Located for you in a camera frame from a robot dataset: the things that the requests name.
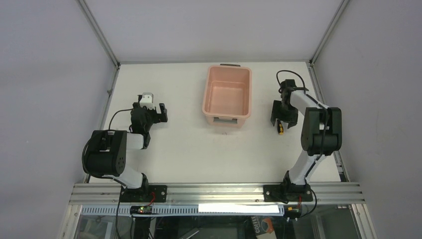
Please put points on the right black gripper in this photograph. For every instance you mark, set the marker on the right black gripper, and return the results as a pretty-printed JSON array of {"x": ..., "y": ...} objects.
[{"x": 284, "y": 112}]

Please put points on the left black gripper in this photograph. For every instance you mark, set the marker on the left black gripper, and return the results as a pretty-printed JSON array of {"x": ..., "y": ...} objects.
[{"x": 151, "y": 113}]

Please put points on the yellow black screwdriver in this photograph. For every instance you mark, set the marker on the yellow black screwdriver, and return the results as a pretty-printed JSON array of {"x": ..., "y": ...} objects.
[{"x": 280, "y": 127}]

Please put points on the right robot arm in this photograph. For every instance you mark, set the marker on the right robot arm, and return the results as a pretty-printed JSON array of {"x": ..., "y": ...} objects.
[{"x": 321, "y": 133}]

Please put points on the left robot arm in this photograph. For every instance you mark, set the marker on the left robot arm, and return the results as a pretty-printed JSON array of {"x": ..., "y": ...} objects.
[{"x": 104, "y": 155}]

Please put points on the pink plastic bin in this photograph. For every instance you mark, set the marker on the pink plastic bin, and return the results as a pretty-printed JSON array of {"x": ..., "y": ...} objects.
[{"x": 227, "y": 96}]

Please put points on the coffee box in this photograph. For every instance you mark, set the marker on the coffee box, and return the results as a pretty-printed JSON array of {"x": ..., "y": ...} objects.
[{"x": 262, "y": 225}]

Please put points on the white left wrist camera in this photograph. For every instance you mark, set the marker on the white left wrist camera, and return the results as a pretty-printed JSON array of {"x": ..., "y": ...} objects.
[{"x": 147, "y": 101}]

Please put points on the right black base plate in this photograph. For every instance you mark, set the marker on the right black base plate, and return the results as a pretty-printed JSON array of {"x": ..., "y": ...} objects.
[{"x": 273, "y": 194}]

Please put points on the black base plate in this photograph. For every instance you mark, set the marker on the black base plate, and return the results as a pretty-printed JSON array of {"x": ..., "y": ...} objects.
[
  {"x": 154, "y": 194},
  {"x": 273, "y": 194}
]

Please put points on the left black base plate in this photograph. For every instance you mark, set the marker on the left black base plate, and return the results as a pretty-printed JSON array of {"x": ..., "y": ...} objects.
[{"x": 154, "y": 194}]

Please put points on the white slotted cable duct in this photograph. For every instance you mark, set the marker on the white slotted cable duct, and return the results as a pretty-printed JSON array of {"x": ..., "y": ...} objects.
[{"x": 204, "y": 209}]

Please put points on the aluminium mounting rail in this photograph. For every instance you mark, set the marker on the aluminium mounting rail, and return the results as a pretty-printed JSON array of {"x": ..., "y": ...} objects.
[{"x": 327, "y": 193}]

